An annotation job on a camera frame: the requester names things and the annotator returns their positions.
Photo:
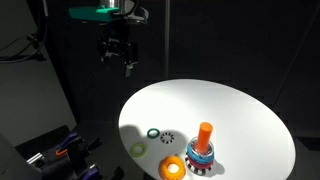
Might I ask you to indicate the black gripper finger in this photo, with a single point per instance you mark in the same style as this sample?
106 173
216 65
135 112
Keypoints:
130 55
105 52

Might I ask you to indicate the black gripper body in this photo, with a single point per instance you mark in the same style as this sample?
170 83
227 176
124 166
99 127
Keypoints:
116 33

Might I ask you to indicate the silver Franka robot arm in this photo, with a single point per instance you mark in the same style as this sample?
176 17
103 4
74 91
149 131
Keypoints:
110 2

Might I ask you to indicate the thin metal vertical pole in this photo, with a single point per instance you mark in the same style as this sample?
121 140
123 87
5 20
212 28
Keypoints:
167 40

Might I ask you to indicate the grey board panel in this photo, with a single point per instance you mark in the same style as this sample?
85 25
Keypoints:
30 93

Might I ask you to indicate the small orange clip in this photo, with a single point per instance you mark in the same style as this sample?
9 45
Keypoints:
61 152

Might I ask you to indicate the silver aluminium bar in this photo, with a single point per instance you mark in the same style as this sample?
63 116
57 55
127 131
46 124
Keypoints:
34 158

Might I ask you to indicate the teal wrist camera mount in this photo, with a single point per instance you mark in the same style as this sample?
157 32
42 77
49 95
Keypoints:
93 14

